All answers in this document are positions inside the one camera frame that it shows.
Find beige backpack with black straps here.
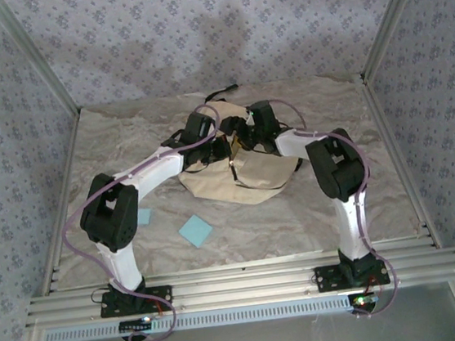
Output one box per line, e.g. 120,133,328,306
167,76,310,214

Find light blue sticky note pad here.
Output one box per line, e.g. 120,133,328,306
136,206,155,227
176,212,216,251

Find black left controller board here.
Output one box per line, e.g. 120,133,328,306
118,316,154,334

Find right controller board green light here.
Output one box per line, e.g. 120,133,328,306
348,290,380,311

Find aluminium side rail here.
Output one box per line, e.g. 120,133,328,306
19,108,103,296
359,67,444,255

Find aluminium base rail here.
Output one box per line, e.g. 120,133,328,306
21,234,455,331

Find grey slotted cable duct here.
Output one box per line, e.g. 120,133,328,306
42,292,354,341

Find aluminium frame post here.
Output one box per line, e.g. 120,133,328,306
353,0,444,79
0,0,83,123

